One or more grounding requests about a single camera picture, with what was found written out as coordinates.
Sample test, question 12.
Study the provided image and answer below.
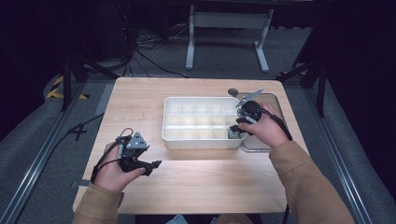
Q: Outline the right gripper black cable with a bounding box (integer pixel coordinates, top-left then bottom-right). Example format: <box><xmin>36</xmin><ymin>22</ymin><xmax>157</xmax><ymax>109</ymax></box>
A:
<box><xmin>260</xmin><ymin>107</ymin><xmax>294</xmax><ymax>224</ymax></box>

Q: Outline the person's left hand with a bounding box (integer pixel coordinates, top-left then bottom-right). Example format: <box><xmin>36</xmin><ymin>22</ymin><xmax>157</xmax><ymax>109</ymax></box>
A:
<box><xmin>92</xmin><ymin>141</ymin><xmax>147</xmax><ymax>193</ymax></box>

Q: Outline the grey metal stand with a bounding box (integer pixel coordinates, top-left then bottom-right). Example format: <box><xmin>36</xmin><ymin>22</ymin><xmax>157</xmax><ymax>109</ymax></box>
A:
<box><xmin>185</xmin><ymin>4</ymin><xmax>276</xmax><ymax>75</ymax></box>

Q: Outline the person's lap clothing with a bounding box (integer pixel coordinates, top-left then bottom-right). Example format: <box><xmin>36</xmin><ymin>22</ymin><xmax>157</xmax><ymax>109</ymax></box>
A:
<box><xmin>165</xmin><ymin>213</ymin><xmax>257</xmax><ymax>224</ymax></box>

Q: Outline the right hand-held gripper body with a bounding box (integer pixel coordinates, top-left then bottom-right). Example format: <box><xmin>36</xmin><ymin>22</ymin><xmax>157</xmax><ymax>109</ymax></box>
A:
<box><xmin>234</xmin><ymin>87</ymin><xmax>265</xmax><ymax>126</ymax></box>

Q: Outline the person's right hand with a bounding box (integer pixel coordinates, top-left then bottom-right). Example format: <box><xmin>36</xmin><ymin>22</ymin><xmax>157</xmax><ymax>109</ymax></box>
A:
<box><xmin>237</xmin><ymin>102</ymin><xmax>291</xmax><ymax>150</ymax></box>

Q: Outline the white compartment storage box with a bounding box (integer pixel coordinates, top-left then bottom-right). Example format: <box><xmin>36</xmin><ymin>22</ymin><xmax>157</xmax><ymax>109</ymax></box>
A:
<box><xmin>161</xmin><ymin>96</ymin><xmax>248</xmax><ymax>150</ymax></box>

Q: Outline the bundle of black floor cables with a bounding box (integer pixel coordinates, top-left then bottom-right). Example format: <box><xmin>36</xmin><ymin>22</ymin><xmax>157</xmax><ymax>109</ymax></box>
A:
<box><xmin>121</xmin><ymin>27</ymin><xmax>190</xmax><ymax>79</ymax></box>

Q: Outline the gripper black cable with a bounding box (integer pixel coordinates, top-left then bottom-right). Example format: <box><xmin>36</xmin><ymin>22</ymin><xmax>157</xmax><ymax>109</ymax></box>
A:
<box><xmin>260</xmin><ymin>107</ymin><xmax>294</xmax><ymax>224</ymax></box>
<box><xmin>90</xmin><ymin>127</ymin><xmax>134</xmax><ymax>184</ymax></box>

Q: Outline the clear plastic box lid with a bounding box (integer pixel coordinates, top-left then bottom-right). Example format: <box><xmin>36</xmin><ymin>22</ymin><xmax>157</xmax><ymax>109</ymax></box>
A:
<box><xmin>235</xmin><ymin>91</ymin><xmax>290</xmax><ymax>154</ymax></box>

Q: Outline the aluminium floor rail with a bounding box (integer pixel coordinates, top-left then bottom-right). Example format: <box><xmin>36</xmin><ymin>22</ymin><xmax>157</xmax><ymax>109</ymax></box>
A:
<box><xmin>0</xmin><ymin>81</ymin><xmax>88</xmax><ymax>224</ymax></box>
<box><xmin>305</xmin><ymin>88</ymin><xmax>375</xmax><ymax>224</ymax></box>

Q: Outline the grey-green sock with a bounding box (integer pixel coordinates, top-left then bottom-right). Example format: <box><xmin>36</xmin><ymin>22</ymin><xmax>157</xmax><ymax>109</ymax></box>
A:
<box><xmin>227</xmin><ymin>128</ymin><xmax>246</xmax><ymax>140</ymax></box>

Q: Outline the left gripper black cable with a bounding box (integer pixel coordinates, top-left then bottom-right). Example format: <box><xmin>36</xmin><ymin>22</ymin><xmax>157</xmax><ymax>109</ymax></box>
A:
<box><xmin>90</xmin><ymin>127</ymin><xmax>134</xmax><ymax>184</ymax></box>

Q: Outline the black tripod stand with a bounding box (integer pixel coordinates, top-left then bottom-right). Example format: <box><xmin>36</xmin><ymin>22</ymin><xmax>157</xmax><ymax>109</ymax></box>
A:
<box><xmin>60</xmin><ymin>51</ymin><xmax>121</xmax><ymax>113</ymax></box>
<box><xmin>276</xmin><ymin>58</ymin><xmax>329</xmax><ymax>119</ymax></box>

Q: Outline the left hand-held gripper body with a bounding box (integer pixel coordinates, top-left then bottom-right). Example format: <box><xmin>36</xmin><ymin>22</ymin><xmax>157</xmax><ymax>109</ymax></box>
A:
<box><xmin>116</xmin><ymin>131</ymin><xmax>150</xmax><ymax>174</ymax></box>

